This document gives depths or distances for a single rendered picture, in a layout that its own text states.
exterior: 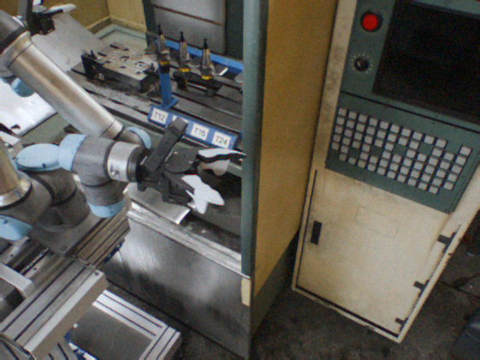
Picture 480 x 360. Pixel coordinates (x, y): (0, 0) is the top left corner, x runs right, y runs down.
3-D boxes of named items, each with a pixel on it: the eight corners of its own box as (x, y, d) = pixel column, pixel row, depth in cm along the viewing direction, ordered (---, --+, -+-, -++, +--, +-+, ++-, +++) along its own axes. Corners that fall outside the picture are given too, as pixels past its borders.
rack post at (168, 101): (166, 111, 209) (158, 53, 188) (157, 107, 211) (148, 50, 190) (178, 100, 215) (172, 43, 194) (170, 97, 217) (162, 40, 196)
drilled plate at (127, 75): (141, 88, 215) (140, 80, 211) (96, 72, 225) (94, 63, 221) (170, 67, 228) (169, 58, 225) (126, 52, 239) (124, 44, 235)
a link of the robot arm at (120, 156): (123, 134, 87) (103, 156, 81) (145, 138, 87) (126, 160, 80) (128, 165, 92) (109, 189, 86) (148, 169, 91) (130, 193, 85)
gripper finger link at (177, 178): (209, 190, 79) (183, 167, 84) (209, 183, 78) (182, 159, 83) (187, 200, 77) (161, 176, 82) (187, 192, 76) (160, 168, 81)
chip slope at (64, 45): (43, 148, 232) (26, 107, 214) (-40, 109, 256) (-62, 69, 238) (150, 71, 286) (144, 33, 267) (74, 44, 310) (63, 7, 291)
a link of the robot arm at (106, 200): (138, 188, 103) (130, 153, 95) (117, 224, 96) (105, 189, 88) (107, 182, 105) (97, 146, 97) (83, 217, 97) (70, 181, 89)
